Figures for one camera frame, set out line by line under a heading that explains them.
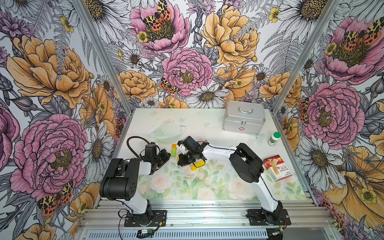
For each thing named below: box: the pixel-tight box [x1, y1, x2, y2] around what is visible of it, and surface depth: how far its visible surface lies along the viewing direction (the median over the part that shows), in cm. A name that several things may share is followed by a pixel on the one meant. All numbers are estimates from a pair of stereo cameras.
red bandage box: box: [262, 154, 293, 183], surface depth 89 cm
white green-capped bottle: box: [267, 131, 282, 147], surface depth 99 cm
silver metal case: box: [223, 100, 266, 135], surface depth 104 cm
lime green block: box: [170, 147, 177, 158], surface depth 99 cm
